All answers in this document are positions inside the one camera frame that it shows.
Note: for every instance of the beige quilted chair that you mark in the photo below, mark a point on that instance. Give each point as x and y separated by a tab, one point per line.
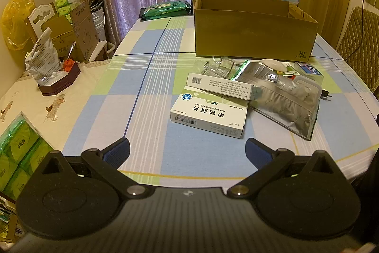
359	46

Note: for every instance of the orange small object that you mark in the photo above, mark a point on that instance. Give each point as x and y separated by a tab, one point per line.
68	64

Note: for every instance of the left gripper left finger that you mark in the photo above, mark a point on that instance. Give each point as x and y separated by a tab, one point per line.
104	164

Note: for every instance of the long white medicine box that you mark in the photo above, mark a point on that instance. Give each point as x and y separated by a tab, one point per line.
221	86

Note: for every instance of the brown cardboard boxes stack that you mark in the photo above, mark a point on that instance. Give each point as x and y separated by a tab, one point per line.
82	31

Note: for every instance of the silver foil pouch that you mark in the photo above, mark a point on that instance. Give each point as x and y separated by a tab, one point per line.
292	103

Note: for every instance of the green tea package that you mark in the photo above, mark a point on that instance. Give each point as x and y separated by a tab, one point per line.
163	10

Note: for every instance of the green white spray box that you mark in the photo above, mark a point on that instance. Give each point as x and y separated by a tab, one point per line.
290	70

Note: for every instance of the crumpled white plastic bag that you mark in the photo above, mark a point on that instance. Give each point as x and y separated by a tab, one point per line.
43	63

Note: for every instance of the checked tablecloth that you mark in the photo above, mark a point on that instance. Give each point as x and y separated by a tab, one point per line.
141	97

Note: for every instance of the white Mecobalamin medicine box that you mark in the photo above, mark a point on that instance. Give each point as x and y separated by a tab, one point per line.
211	112

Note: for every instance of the yellow plastic bag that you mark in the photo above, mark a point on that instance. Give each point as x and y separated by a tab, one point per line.
13	27

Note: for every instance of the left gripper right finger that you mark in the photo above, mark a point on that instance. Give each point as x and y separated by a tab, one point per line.
270	165

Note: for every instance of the beige printed side cloth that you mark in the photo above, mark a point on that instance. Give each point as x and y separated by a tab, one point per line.
53	116

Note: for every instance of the white speckled spoon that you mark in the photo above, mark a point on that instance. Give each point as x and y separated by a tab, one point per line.
274	65

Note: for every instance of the dark wooden tray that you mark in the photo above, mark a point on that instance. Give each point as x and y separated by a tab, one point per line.
62	83

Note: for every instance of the brown cardboard sorting box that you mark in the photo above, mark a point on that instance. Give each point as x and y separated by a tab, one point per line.
273	29

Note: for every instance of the clear plastic wire packet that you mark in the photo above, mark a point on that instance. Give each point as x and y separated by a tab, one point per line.
222	67

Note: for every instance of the clear box blue label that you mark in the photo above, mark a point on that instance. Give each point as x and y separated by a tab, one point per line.
309	71

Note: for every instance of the green tissue pack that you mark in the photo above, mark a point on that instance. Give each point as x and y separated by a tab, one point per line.
22	151

